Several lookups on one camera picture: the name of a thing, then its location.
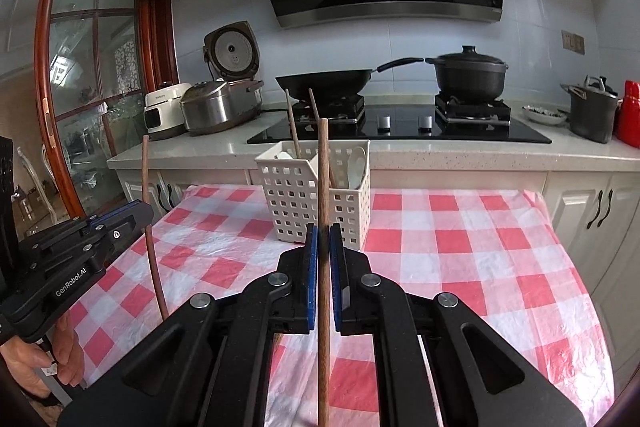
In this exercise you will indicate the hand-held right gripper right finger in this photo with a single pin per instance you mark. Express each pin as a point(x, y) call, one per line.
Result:
point(334, 267)

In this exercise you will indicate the plate with food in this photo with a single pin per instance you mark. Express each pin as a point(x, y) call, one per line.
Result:
point(545, 114)

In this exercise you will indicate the red white checkered tablecloth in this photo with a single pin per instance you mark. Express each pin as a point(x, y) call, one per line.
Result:
point(450, 247)

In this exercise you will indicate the red thermos flask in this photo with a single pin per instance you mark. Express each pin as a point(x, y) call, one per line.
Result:
point(630, 117)

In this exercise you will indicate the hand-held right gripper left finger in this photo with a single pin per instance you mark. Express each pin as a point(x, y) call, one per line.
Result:
point(314, 257)

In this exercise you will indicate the small white kitchen appliance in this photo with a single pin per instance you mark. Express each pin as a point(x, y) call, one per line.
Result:
point(162, 112)

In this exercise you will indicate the open silver rice cooker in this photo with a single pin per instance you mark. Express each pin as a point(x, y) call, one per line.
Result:
point(232, 49)

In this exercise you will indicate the speckled stone countertop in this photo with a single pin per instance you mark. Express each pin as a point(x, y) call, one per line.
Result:
point(200, 152)

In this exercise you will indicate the wooden framed glass door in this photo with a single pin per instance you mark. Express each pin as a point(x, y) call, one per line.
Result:
point(42, 57)

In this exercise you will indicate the black lidded cooking pot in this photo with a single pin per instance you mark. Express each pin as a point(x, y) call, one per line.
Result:
point(470, 79)

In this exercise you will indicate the single brown wooden chopstick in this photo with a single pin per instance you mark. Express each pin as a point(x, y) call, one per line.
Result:
point(150, 232)
point(323, 177)
point(314, 104)
point(292, 122)

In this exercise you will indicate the black wok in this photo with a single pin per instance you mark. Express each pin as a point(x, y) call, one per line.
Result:
point(325, 82)

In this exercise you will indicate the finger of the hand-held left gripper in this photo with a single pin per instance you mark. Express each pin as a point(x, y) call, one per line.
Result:
point(75, 229)
point(120, 232)

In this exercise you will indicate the white ceramic spoon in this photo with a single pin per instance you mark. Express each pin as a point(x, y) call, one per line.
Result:
point(282, 155)
point(357, 164)

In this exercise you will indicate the white perforated plastic basket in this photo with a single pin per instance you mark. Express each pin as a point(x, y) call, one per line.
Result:
point(290, 202)

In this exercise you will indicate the grey lidded stockpot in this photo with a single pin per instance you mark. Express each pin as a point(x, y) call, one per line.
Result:
point(592, 114)

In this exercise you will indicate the black glass gas cooktop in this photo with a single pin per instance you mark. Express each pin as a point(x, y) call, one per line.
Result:
point(400, 127)

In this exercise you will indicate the person's left hand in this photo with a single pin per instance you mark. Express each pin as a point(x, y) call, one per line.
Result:
point(67, 357)

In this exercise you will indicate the brown wall outlet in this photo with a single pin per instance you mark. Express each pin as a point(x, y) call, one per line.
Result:
point(573, 42)

